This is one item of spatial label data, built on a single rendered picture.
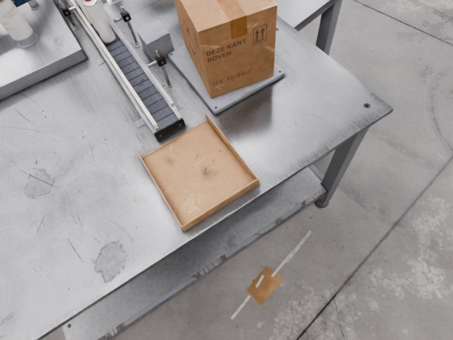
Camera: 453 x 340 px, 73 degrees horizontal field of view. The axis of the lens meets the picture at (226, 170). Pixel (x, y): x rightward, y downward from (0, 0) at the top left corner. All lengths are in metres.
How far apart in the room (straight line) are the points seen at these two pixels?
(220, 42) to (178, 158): 0.37
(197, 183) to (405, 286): 1.24
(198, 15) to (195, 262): 1.04
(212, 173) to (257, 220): 0.63
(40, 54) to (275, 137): 1.00
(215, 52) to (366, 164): 1.31
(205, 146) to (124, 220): 0.34
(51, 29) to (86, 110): 0.47
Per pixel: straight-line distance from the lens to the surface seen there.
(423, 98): 2.44
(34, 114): 1.35
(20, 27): 1.53
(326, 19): 1.70
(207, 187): 0.92
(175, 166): 0.98
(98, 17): 1.33
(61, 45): 1.49
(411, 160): 2.11
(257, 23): 0.97
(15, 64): 1.52
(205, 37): 0.92
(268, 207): 1.54
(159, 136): 1.03
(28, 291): 1.03
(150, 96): 1.11
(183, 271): 1.50
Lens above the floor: 1.66
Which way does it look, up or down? 61 degrees down
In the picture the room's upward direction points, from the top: 11 degrees counter-clockwise
